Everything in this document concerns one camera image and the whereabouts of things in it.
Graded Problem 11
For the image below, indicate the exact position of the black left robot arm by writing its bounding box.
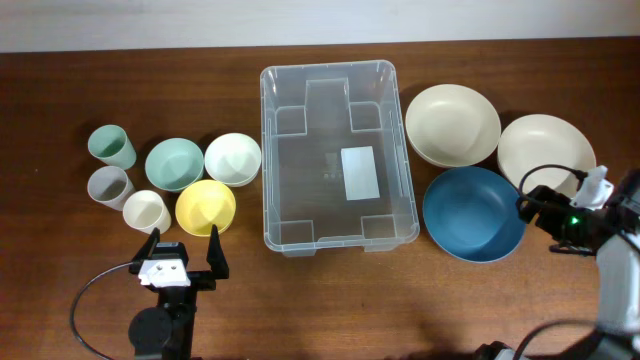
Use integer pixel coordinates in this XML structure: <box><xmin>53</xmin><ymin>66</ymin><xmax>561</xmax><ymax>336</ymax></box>
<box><xmin>128</xmin><ymin>226</ymin><xmax>229</xmax><ymax>359</ymax></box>

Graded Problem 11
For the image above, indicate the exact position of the beige bowl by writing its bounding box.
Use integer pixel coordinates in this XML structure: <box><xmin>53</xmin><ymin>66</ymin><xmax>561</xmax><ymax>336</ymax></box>
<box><xmin>498</xmin><ymin>114</ymin><xmax>596</xmax><ymax>187</ymax></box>
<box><xmin>405</xmin><ymin>84</ymin><xmax>502</xmax><ymax>168</ymax></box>

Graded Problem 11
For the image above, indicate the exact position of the cream cup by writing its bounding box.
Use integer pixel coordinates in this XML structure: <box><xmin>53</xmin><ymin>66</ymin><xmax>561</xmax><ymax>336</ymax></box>
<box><xmin>123</xmin><ymin>190</ymin><xmax>171</xmax><ymax>234</ymax></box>

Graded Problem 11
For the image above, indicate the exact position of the black left camera cable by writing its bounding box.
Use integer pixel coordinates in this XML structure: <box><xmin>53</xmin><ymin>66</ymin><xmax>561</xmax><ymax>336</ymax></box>
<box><xmin>69</xmin><ymin>261</ymin><xmax>136</xmax><ymax>360</ymax></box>

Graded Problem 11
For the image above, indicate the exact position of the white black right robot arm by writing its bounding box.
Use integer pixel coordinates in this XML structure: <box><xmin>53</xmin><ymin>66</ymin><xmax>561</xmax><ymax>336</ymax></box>
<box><xmin>472</xmin><ymin>164</ymin><xmax>639</xmax><ymax>360</ymax></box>

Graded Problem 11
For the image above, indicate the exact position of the blue bowl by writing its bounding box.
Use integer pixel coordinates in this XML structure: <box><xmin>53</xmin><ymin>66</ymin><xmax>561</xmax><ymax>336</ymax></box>
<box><xmin>422</xmin><ymin>166</ymin><xmax>526</xmax><ymax>263</ymax></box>

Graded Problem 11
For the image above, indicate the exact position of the green cup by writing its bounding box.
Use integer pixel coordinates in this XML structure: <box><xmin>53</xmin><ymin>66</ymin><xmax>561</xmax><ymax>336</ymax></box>
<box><xmin>88</xmin><ymin>124</ymin><xmax>137</xmax><ymax>170</ymax></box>

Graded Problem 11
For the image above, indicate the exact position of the black right camera cable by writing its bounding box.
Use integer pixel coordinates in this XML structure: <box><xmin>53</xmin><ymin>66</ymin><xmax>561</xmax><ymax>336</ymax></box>
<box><xmin>514</xmin><ymin>163</ymin><xmax>589</xmax><ymax>216</ymax></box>

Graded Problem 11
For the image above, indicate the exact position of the grey cup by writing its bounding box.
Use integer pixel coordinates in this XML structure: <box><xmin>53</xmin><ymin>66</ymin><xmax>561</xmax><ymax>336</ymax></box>
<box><xmin>87</xmin><ymin>166</ymin><xmax>135</xmax><ymax>211</ymax></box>

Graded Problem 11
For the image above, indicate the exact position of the yellow small bowl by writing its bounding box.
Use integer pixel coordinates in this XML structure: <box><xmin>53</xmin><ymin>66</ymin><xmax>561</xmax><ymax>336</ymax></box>
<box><xmin>175</xmin><ymin>180</ymin><xmax>236</xmax><ymax>237</ymax></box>

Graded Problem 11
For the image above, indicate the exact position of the white label in bin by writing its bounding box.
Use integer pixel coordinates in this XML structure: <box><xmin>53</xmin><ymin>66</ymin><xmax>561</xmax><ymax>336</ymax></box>
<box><xmin>341</xmin><ymin>146</ymin><xmax>380</xmax><ymax>201</ymax></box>

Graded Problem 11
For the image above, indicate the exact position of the clear plastic storage bin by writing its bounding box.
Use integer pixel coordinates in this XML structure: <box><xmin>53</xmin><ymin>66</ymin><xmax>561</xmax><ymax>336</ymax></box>
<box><xmin>260</xmin><ymin>60</ymin><xmax>420</xmax><ymax>257</ymax></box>

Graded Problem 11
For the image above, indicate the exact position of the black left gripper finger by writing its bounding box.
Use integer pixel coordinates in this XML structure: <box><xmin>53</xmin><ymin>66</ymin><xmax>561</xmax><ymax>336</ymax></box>
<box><xmin>206</xmin><ymin>224</ymin><xmax>229</xmax><ymax>279</ymax></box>
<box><xmin>128</xmin><ymin>228</ymin><xmax>160</xmax><ymax>274</ymax></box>

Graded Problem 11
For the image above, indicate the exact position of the green small bowl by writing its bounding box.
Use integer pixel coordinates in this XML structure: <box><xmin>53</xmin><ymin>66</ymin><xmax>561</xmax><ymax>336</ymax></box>
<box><xmin>145</xmin><ymin>138</ymin><xmax>204</xmax><ymax>193</ymax></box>

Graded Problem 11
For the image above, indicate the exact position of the black camera cable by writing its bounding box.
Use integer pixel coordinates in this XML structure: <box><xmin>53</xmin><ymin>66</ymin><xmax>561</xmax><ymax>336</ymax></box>
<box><xmin>514</xmin><ymin>163</ymin><xmax>589</xmax><ymax>216</ymax></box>
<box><xmin>69</xmin><ymin>261</ymin><xmax>136</xmax><ymax>360</ymax></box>

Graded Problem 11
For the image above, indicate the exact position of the white small bowl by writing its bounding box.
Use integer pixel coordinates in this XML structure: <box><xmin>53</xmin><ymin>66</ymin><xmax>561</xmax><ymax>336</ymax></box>
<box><xmin>204</xmin><ymin>133</ymin><xmax>262</xmax><ymax>187</ymax></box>

